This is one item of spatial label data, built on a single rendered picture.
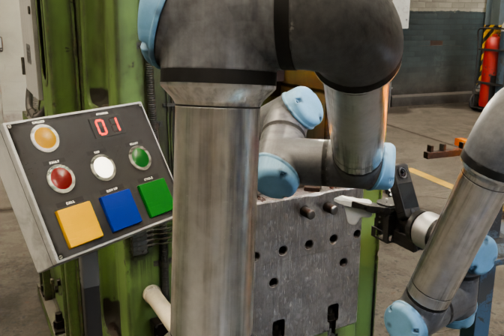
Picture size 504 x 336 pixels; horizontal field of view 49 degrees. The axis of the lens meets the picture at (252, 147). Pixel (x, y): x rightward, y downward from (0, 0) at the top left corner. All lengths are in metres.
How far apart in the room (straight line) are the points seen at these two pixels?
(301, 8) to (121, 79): 1.02
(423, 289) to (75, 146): 0.71
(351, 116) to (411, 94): 8.51
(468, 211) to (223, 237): 0.47
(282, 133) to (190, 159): 0.38
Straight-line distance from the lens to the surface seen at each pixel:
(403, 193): 1.18
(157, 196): 1.23
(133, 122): 1.27
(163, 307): 1.55
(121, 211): 1.16
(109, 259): 2.01
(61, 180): 1.12
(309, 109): 0.92
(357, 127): 0.68
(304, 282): 1.64
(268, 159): 0.86
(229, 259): 0.55
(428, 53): 9.28
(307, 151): 0.86
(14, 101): 6.70
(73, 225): 1.10
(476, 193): 0.89
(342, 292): 1.75
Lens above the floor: 1.40
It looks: 13 degrees down
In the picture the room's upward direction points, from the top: straight up
